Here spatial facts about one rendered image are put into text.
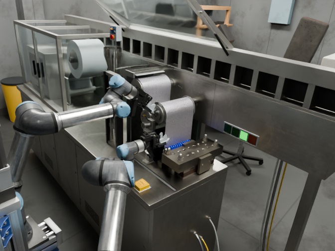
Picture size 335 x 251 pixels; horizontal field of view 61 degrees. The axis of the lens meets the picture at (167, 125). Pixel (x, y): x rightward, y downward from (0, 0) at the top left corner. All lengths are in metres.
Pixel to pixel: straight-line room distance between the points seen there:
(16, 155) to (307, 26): 5.46
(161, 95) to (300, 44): 4.48
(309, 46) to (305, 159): 4.64
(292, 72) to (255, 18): 6.17
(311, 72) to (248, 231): 1.76
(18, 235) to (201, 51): 1.39
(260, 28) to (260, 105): 6.02
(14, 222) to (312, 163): 1.33
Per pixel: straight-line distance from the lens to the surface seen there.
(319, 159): 1.56
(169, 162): 1.72
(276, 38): 7.43
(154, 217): 1.64
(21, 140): 1.46
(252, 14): 7.70
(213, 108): 1.85
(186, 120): 1.85
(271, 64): 1.58
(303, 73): 1.50
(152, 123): 1.76
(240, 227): 2.87
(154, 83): 1.91
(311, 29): 6.08
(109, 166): 1.24
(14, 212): 1.13
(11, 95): 4.77
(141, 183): 1.67
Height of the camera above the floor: 1.91
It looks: 25 degrees down
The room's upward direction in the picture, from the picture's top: 4 degrees clockwise
